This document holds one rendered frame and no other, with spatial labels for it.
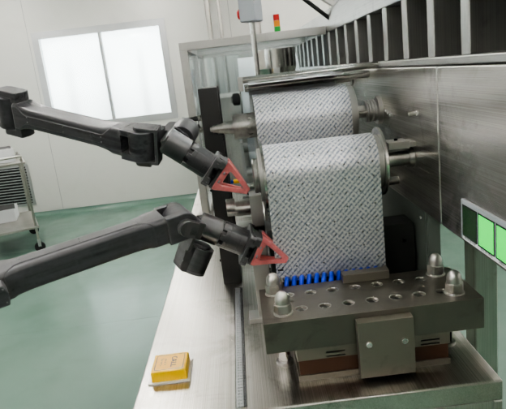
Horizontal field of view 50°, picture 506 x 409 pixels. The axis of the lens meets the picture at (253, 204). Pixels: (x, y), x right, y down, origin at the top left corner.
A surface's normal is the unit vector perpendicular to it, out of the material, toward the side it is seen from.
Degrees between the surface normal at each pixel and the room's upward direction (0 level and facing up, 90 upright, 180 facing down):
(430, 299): 0
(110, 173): 90
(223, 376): 0
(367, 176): 90
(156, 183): 90
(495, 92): 90
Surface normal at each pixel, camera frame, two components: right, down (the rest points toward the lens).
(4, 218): 0.31, 0.19
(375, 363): 0.04, 0.24
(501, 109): -0.99, 0.12
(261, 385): -0.11, -0.96
